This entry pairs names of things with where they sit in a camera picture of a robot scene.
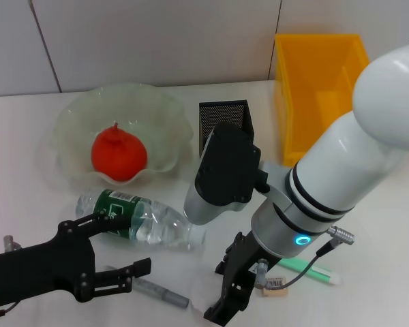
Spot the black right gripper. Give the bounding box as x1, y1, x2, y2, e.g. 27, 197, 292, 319
203, 231, 279, 325

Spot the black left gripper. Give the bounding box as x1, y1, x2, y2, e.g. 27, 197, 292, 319
0, 211, 153, 307

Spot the clear green-label water bottle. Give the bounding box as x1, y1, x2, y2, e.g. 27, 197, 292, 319
75, 189, 207, 251

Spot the red-orange orange fruit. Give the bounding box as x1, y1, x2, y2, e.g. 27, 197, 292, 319
90, 123, 149, 181

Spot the green pen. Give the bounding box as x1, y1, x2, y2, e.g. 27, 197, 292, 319
278, 258, 342, 286

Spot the beige eraser with barcode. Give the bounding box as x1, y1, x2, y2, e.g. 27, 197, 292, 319
260, 275, 290, 297

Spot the grey marker pen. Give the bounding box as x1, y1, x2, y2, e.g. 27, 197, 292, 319
105, 265, 191, 309

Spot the translucent wavy glass fruit plate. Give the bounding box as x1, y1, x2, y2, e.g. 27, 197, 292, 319
51, 83, 195, 185

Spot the black mesh pen holder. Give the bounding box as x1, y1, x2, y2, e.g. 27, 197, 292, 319
198, 99, 256, 161

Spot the yellow plastic bin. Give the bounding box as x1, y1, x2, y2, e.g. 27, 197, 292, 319
274, 33, 371, 167

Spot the right gripper cable with connector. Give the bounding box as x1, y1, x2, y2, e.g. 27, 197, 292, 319
254, 224, 357, 292

